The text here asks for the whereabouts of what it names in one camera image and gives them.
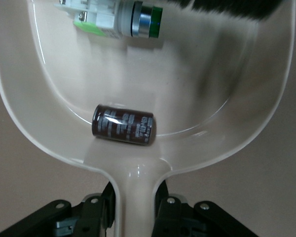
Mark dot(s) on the white green push button switch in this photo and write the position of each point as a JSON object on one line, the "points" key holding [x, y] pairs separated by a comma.
{"points": [[128, 19]]}

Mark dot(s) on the dark brown cylindrical capacitor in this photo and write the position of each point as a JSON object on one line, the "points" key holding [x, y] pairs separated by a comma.
{"points": [[123, 127]]}

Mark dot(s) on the brown table mat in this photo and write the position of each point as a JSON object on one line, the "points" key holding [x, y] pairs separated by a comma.
{"points": [[27, 187]]}

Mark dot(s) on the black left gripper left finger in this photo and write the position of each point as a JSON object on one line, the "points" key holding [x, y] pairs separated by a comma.
{"points": [[88, 219]]}

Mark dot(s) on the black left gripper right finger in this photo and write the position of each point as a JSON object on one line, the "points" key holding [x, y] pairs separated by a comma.
{"points": [[177, 219]]}

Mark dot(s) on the beige brush with black bristles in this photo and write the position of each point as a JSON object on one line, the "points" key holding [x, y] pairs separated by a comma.
{"points": [[224, 7]]}

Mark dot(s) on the beige plastic dustpan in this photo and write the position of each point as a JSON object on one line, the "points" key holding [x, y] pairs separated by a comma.
{"points": [[162, 81]]}

